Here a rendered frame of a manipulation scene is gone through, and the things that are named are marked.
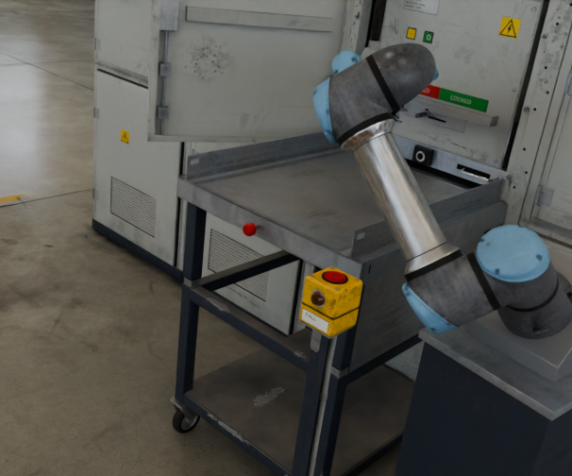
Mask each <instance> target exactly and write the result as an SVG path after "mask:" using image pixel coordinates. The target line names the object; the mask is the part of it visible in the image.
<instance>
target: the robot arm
mask: <svg viewBox="0 0 572 476"><path fill-rule="evenodd" d="M332 71H333V73H334V74H335V76H330V77H329V78H328V79H327V80H326V81H324V82H322V83H321V84H319V85H318V86H316V87H315V89H314V90H313V94H312V100H313V105H314V108H315V111H316V114H317V117H318V120H319V123H320V125H321V128H322V130H324V133H325V135H326V137H327V139H328V140H329V141H330V142H331V143H332V144H337V143H339V145H340V148H341V149H343V150H346V151H349V152H351V153H352V154H353V156H354V158H355V160H356V162H357V164H358V166H359V167H360V169H361V171H362V174H363V176H364V178H365V180H366V182H367V184H368V186H369V188H370V190H371V192H372V194H373V196H374V198H375V200H376V201H377V203H378V205H379V208H380V210H381V212H382V214H383V216H384V218H385V220H386V222H387V224H388V226H389V228H390V230H391V232H392V234H393V235H394V237H395V240H396V242H397V244H398V246H399V248H400V250H401V252H402V254H403V256H404V258H405V260H406V262H407V265H406V268H405V271H404V276H405V278H406V280H407V282H405V283H404V284H403V286H402V290H403V293H404V295H405V297H406V298H407V300H408V302H409V303H410V305H411V307H412V309H413V310H414V312H415V313H416V315H417V316H418V317H419V319H420V320H421V321H422V323H423V324H424V325H425V326H426V327H427V328H428V329H429V330H430V331H431V332H433V333H436V334H441V333H444V332H448V331H451V330H453V329H458V328H459V327H460V326H462V325H464V324H466V323H468V322H471V321H473V320H475V319H477V318H480V317H482V316H484V315H487V314H489V313H491V312H493V311H495V310H497V312H498V315H499V317H500V319H501V320H502V322H503V324H504V325H505V326H506V328H507V329H508V330H509V331H511V332H512V333H514V334H516V335H518V336H520V337H524V338H528V339H542V338H547V337H549V336H552V335H554V334H556V333H558V332H560V331H562V330H563V329H564V328H565V327H566V326H567V325H568V324H569V323H570V321H571V320H572V285H571V284H570V282H569V281H568V279H567V278H566V277H565V276H564V275H562V274H561V273H559V272H558V271H556V270H555V268H554V266H553V263H552V261H551V259H550V255H549V251H548V249H547V246H546V245H545V244H544V243H543V241H542V239H541V238H540V237H539V235H538V234H537V233H535V232H534V231H533V230H531V229H528V228H526V227H521V226H519V225H504V226H500V227H497V228H494V229H491V230H490V231H488V232H487V233H485V234H484V235H483V236H482V238H481V241H480V242H479V243H478V246H477V250H475V251H473V252H471V253H469V254H467V255H465V256H463V254H462V252H461V250H460V248H459V247H457V246H453V245H451V244H449V243H448V242H447V241H446V238H445V236H444V235H443V233H442V231H441V229H440V227H439V225H438V223H437V221H436V219H435V217H434V215H433V213H432V211H431V209H430V207H429V204H428V202H427V201H426V199H425V197H424V195H423V193H422V191H421V190H420V188H419V186H418V184H417V182H416V180H415V178H414V176H413V174H412V171H411V169H410V167H409V165H408V164H407V162H406V160H405V158H404V156H403V154H402V152H401V150H400V148H399V146H398V144H397V142H396V140H395V137H394V135H393V133H392V129H393V126H394V123H395V122H398V123H402V121H400V120H398V119H399V112H400V111H408V110H407V109H406V108H404V105H405V104H407V103H408V102H410V101H411V100H412V99H414V98H415V97H416V96H418V95H419V94H420V93H421V92H422V91H423V90H424V89H425V88H426V87H428V85H430V83H431V82H432V81H434V80H435V79H437V78H438V77H439V72H438V70H437V68H436V63H435V59H434V57H433V56H432V54H431V52H430V51H429V50H428V49H427V48H426V47H425V46H423V45H421V44H418V43H412V42H407V43H400V44H395V45H391V46H387V47H385V48H382V49H380V50H378V51H376V52H374V53H373V54H372V55H370V56H368V57H366V58H364V59H362V57H361V56H360V55H358V54H357V53H356V52H354V51H352V50H344V51H342V52H341V53H339V54H338V55H337V56H336V57H335V58H334V60H333V62H332Z"/></svg>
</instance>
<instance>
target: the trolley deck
mask: <svg viewBox="0 0 572 476"><path fill-rule="evenodd" d="M411 171H412V170H411ZM412 174H413V176H414V178H415V180H416V182H417V184H418V186H419V188H420V190H421V191H422V193H423V195H424V197H425V199H426V201H427V202H428V204H430V203H432V202H434V201H437V200H440V199H443V198H446V197H449V196H454V195H456V194H458V193H461V192H464V191H466V190H464V189H462V188H459V187H456V186H453V185H450V184H448V183H445V182H442V181H440V180H438V179H435V178H430V177H427V176H425V175H422V174H419V173H416V172H413V171H412ZM185 178H186V174H184V175H179V176H178V180H177V196H178V197H180V198H182V199H183V200H185V201H187V202H189V203H191V204H193V205H195V206H196V207H198V208H200V209H202V210H204V211H206V212H208V213H211V214H213V215H215V216H217V217H219V218H221V219H223V220H225V221H227V222H228V223H230V224H232V225H234V226H236V227H238V228H240V229H243V227H244V224H246V223H253V224H254V225H255V226H257V225H260V226H261V228H260V229H257V231H256V234H255V236H257V237H259V238H261V239H262V240H264V241H266V242H268V243H270V244H272V245H274V246H276V247H279V248H281V249H283V250H285V251H287V252H289V253H291V254H293V255H295V256H296V257H298V258H300V259H302V260H304V261H306V262H308V263H310V264H313V265H315V266H317V267H319V268H321V269H326V268H329V267H331V266H334V267H336V268H338V269H340V270H342V271H344V272H345V273H347V274H349V275H351V276H353V277H355V278H357V279H359V280H361V281H362V285H365V284H366V283H369V282H371V281H374V280H377V279H379V278H381V277H383V276H386V275H388V274H390V273H393V272H395V271H396V270H398V269H401V268H403V267H405V266H406V265H407V262H406V260H405V258H404V256H403V254H402V252H401V250H400V248H399V246H398V244H397V243H394V244H391V245H389V246H386V247H383V248H381V249H378V250H376V251H373V252H371V253H368V254H366V255H363V256H361V257H359V258H356V259H354V260H351V259H349V258H347V257H346V256H344V255H342V254H339V253H338V252H339V251H341V250H344V249H346V248H349V247H352V241H353V235H354V230H355V229H358V228H361V227H363V226H366V225H369V224H372V223H375V222H378V221H380V220H383V219H385V218H384V216H383V214H382V212H381V210H380V208H379V205H378V203H377V201H376V200H375V198H374V196H373V194H372V192H371V190H370V188H369V186H368V184H367V182H366V180H365V178H364V176H363V174H362V171H361V169H360V167H359V166H358V164H357V162H356V160H355V158H354V156H353V154H352V153H351V152H349V151H346V152H341V153H337V154H332V155H327V156H324V157H319V158H315V159H310V160H306V161H298V162H294V163H289V164H285V165H281V166H276V167H272V168H267V169H263V170H259V171H254V172H250V173H245V174H241V175H237V176H232V177H228V178H220V179H216V180H211V181H207V182H202V183H198V184H192V183H190V182H189V181H187V180H185ZM507 207H508V204H503V203H500V202H497V203H495V204H493V205H490V206H488V207H485V208H483V209H480V210H478V211H475V212H472V213H470V214H467V215H465V216H462V217H459V218H457V219H454V220H452V221H449V222H447V223H444V224H443V225H440V226H439V227H440V229H441V231H442V233H443V235H444V236H445V238H446V241H447V242H448V243H449V244H451V245H453V246H454V245H456V244H458V243H460V242H462V241H464V240H466V239H469V238H471V237H473V236H476V235H478V234H480V233H482V232H485V231H487V230H489V229H492V228H494V227H496V226H498V225H501V224H503V221H504V217H505V214H506V211H507Z"/></svg>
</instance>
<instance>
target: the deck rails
mask: <svg viewBox="0 0 572 476"><path fill-rule="evenodd" d="M341 152H346V150H343V149H341V148H340V145H339V143H337V144H332V143H331V142H330V141H329V140H328V139H327V137H326V135H325V133H324V131H319V132H314V133H309V134H303V135H298V136H293V137H288V138H282V139H276V140H272V141H266V142H261V143H255V144H246V145H240V146H235V147H230V148H224V149H219V150H213V151H209V152H203V153H197V154H192V155H187V169H186V178H185V180H187V181H189V182H190V183H192V184H198V183H202V182H207V181H211V180H216V179H223V178H228V177H232V176H237V175H241V174H245V173H250V172H254V171H259V170H263V169H267V168H272V167H276V166H281V165H285V164H289V163H294V162H302V161H306V160H310V159H315V158H319V157H324V156H327V155H332V154H337V153H341ZM194 159H198V163H194V164H191V160H194ZM502 182H503V178H501V179H498V180H495V181H492V182H489V183H486V184H483V185H481V186H479V187H476V188H473V189H470V190H467V191H464V192H461V193H458V194H456V195H452V196H449V197H446V198H443V199H440V200H437V201H434V202H432V203H430V204H429V207H430V209H431V211H432V213H433V215H434V217H435V219H436V221H437V223H438V225H439V226H440V225H443V224H444V223H447V222H449V221H452V220H454V219H457V218H459V217H462V216H465V215H467V214H470V213H473V212H475V211H478V210H480V209H483V208H485V207H488V206H490V205H493V204H495V203H497V202H499V200H498V197H499V193H500V189H501V185H502ZM363 232H364V235H363V237H362V238H360V239H357V236H358V234H360V233H363ZM394 243H396V240H395V237H394V235H393V234H392V232H391V230H390V228H389V226H388V224H387V222H386V220H385V219H383V220H380V221H378V222H375V223H372V224H369V225H366V226H363V227H361V228H358V229H354V235H353V241H352V247H349V248H346V249H344V250H341V251H339V252H338V253H339V254H342V255H344V256H346V257H347V258H349V259H351V260H354V259H356V258H359V257H361V256H363V255H366V254H368V253H371V252H373V251H376V250H378V249H381V248H383V247H386V246H389V245H391V244H394Z"/></svg>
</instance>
